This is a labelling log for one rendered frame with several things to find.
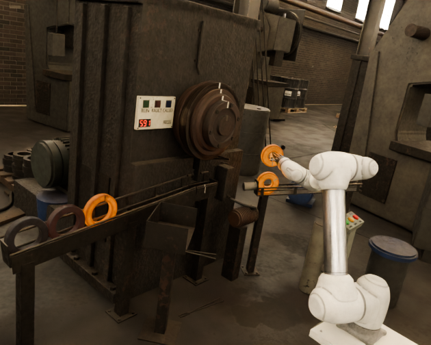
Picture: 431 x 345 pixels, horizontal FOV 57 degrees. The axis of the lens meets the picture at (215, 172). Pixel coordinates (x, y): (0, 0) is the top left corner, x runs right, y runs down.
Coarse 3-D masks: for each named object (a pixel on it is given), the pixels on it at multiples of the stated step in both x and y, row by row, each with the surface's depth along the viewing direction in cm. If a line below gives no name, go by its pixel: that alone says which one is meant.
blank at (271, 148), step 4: (272, 144) 268; (264, 148) 269; (268, 148) 266; (272, 148) 267; (276, 148) 268; (280, 148) 269; (264, 152) 267; (268, 152) 268; (276, 152) 269; (280, 152) 270; (264, 156) 268; (264, 160) 269; (268, 160) 270; (268, 164) 271; (272, 164) 272; (276, 164) 272
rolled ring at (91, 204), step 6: (96, 198) 193; (102, 198) 195; (108, 198) 198; (90, 204) 191; (96, 204) 194; (108, 204) 203; (114, 204) 202; (84, 210) 192; (90, 210) 192; (108, 210) 204; (114, 210) 204; (90, 216) 193; (108, 216) 203; (90, 222) 194
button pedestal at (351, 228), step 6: (348, 216) 263; (354, 222) 259; (360, 222) 262; (348, 228) 250; (354, 228) 256; (348, 234) 257; (354, 234) 264; (348, 240) 258; (348, 246) 262; (348, 252) 266
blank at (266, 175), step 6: (264, 174) 272; (270, 174) 273; (258, 180) 273; (264, 180) 274; (276, 180) 275; (264, 186) 275; (270, 186) 276; (276, 186) 276; (264, 192) 277; (270, 192) 277
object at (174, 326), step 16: (160, 208) 212; (176, 208) 211; (192, 208) 210; (160, 224) 186; (176, 224) 214; (192, 224) 212; (144, 240) 189; (160, 240) 188; (176, 240) 187; (160, 288) 210; (160, 304) 213; (160, 320) 216; (144, 336) 214; (160, 336) 216; (176, 336) 218
